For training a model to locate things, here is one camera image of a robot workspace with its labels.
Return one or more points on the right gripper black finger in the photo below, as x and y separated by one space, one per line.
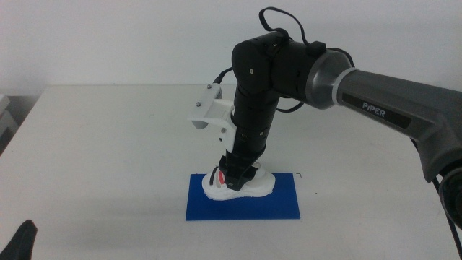
236 184
252 171

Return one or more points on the white shoe with striped heel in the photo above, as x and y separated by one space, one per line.
260 186

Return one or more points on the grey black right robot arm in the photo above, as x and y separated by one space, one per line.
397 104

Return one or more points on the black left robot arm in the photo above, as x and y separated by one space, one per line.
19 242

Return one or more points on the blue rectangular mat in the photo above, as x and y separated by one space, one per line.
281 206

